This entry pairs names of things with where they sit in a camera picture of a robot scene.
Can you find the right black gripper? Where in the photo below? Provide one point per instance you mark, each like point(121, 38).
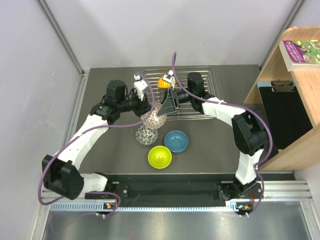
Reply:
point(171, 104)

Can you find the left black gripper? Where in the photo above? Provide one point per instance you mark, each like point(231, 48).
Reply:
point(143, 106)

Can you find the red floral patterned bowl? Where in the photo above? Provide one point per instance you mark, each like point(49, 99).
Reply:
point(155, 121)

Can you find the orange bowl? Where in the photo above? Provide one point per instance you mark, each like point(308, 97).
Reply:
point(160, 84)

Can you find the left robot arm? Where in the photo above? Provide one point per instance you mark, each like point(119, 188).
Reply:
point(60, 172)

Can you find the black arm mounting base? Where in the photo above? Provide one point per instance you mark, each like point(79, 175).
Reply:
point(177, 190)

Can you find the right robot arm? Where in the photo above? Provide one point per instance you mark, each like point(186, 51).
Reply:
point(249, 132)

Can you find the black white leaf bowl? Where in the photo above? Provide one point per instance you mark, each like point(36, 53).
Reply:
point(146, 136)

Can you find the blue ceramic bowl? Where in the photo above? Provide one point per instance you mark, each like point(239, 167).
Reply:
point(176, 141)

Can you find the lime green bowl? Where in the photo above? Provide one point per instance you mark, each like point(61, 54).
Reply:
point(159, 157)

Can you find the wooden shelf unit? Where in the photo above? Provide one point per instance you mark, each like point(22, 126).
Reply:
point(304, 152)

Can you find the black clipboard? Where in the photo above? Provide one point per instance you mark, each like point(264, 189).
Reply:
point(287, 117)

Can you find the purple green book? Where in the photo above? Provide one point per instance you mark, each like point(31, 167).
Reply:
point(301, 55)

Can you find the metal wire dish rack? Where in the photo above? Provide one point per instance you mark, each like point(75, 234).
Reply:
point(185, 111)

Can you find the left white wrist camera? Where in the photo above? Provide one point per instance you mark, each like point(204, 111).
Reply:
point(141, 86)

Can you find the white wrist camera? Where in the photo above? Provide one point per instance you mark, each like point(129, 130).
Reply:
point(141, 86)
point(169, 79)

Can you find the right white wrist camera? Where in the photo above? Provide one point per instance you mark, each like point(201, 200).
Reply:
point(169, 79)

